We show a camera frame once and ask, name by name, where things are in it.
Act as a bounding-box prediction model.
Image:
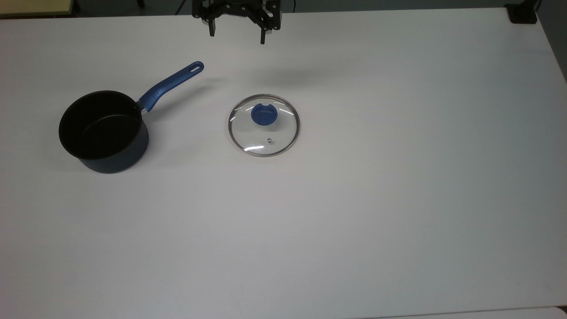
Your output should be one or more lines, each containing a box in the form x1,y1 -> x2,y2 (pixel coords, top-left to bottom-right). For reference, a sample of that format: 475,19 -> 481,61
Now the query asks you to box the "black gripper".
192,0 -> 281,45

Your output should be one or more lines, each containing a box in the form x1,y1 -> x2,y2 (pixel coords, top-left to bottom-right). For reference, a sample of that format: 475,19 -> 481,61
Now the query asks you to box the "glass lid with blue knob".
228,93 -> 301,157

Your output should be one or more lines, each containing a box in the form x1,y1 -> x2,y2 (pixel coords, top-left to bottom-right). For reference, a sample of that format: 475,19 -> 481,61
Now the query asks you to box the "light wooden board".
0,0 -> 75,18

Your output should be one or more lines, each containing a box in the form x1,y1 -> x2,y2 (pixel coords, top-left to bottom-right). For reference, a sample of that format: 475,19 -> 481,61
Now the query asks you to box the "black table clamp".
505,2 -> 539,24

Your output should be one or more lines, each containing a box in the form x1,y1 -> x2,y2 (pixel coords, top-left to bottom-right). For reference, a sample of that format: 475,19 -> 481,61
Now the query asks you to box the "dark saucepan with blue handle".
58,61 -> 205,174

